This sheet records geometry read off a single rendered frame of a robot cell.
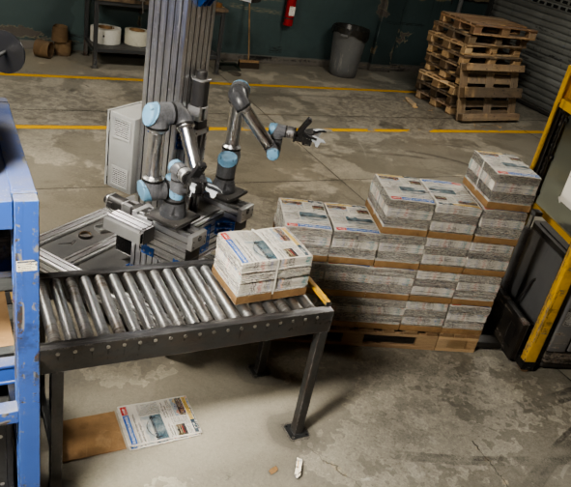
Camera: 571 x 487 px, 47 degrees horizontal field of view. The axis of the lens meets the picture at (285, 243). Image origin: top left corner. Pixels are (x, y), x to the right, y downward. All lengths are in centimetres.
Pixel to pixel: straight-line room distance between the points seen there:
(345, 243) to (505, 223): 98
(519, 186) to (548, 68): 769
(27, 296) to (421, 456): 229
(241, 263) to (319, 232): 98
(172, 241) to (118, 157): 63
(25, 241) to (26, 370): 52
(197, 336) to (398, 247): 158
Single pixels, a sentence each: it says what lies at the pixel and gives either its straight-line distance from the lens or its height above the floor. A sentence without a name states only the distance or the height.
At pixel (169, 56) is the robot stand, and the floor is 162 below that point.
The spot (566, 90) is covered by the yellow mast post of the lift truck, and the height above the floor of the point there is 169.
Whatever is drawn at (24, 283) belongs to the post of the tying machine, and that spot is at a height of 125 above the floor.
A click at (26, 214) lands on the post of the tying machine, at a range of 216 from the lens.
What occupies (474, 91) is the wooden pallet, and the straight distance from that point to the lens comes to 993.
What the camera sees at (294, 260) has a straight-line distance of 304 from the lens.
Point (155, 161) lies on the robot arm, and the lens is 347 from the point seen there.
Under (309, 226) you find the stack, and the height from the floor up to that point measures 83.
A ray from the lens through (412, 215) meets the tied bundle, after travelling 392.
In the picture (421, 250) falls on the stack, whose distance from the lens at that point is 406.
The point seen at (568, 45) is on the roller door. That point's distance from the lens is 1150.
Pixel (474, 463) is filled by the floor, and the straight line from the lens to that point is 386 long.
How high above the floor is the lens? 251
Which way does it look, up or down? 28 degrees down
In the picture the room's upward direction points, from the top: 11 degrees clockwise
